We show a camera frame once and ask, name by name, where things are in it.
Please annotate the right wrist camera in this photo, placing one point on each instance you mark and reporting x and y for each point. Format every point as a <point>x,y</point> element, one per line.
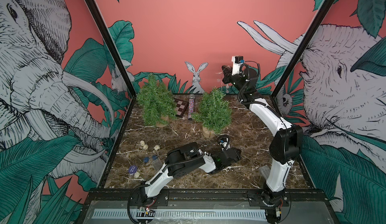
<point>238,62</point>

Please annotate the black corner post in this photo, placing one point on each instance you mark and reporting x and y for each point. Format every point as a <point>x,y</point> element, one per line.
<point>98,18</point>
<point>320,15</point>

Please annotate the brown checkered chess board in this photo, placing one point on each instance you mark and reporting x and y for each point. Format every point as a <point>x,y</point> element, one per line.
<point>181,107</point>

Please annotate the clear plastic battery box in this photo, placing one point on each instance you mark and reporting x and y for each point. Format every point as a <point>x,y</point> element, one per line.
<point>157,164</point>

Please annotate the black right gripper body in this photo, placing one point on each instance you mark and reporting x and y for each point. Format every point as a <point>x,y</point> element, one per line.
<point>237,83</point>

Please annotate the purple glitter microphone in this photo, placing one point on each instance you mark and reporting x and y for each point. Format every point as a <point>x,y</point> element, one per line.
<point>191,106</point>

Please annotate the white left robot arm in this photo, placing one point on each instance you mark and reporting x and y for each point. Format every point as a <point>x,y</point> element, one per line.
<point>182,161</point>

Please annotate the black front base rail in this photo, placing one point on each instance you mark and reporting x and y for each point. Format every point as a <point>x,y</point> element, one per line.
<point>251,196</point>

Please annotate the white ventilation grille strip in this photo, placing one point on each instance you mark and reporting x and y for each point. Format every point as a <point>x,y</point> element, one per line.
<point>160,214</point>

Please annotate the black right corner post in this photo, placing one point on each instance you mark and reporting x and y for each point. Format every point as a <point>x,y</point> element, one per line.
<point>320,15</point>

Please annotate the small green christmas tree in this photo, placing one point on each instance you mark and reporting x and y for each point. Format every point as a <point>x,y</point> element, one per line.
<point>214,113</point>

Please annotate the purple round cap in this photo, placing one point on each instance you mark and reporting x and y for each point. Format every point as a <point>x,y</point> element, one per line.
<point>133,170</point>

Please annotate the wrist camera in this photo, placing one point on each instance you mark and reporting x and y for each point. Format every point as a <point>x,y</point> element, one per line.
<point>238,62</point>
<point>224,142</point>

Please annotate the large green christmas tree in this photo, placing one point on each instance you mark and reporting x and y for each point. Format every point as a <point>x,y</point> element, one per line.
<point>157,103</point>

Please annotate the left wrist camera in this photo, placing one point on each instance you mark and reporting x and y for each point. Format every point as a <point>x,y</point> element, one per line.
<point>224,142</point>

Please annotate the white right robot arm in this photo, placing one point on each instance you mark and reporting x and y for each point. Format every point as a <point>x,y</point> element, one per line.
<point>287,139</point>

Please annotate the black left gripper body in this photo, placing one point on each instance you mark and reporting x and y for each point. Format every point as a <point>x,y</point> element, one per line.
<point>236,158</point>

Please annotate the clear plastic box right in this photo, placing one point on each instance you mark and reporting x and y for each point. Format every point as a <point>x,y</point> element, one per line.
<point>264,171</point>

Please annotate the black left corner post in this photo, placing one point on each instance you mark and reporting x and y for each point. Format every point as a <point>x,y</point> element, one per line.
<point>98,18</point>

